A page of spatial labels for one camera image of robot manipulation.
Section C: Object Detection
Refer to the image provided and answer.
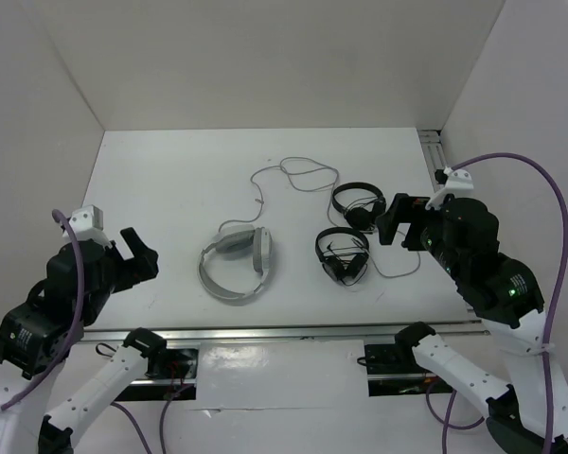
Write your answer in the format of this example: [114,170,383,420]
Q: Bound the grey headphone cable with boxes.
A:
[218,157,341,233]

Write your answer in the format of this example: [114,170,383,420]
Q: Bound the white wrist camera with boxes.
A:
[425,166,474,210]
[68,204,110,247]

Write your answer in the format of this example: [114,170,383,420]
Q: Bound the aluminium side rail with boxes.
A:
[417,130,447,191]

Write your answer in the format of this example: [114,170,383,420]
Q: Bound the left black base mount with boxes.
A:
[115,348,199,402]

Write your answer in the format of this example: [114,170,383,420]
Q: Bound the aluminium front rail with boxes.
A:
[81,320,488,343]

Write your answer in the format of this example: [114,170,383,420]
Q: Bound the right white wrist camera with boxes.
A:
[425,166,474,210]

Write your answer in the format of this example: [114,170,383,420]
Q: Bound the white grey headphones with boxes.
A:
[197,224,274,304]

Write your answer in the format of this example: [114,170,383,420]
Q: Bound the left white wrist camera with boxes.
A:
[68,204,110,247]

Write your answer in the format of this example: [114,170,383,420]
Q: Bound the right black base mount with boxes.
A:
[356,344,452,397]

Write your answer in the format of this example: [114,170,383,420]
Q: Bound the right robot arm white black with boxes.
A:
[376,193,568,453]

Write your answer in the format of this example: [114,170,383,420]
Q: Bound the white cover plate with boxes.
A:
[195,340,368,410]

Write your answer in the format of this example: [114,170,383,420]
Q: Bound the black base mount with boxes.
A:
[356,344,452,397]
[115,348,199,402]

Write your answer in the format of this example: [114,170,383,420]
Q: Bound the black headphones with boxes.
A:
[330,182,387,234]
[314,227,369,287]

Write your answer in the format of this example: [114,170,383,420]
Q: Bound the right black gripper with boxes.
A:
[373,189,463,276]

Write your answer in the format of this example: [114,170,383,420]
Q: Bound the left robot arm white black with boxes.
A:
[0,228,168,453]

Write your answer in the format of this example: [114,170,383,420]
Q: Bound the black headphones far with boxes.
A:
[330,182,387,234]

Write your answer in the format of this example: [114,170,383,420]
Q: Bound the black headphones near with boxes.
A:
[314,227,369,287]

